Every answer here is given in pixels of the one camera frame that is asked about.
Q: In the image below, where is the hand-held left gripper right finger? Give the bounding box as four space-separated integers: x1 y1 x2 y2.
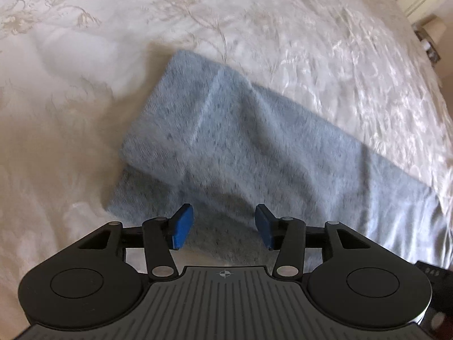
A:
255 203 373 279

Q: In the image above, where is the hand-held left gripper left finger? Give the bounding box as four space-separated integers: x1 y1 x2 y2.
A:
76 203 195 281

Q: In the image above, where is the cream embroidered bedspread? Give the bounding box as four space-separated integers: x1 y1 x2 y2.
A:
0 0 453 333

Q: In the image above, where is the cream nightstand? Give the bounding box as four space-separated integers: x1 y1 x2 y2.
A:
412 18 447 65

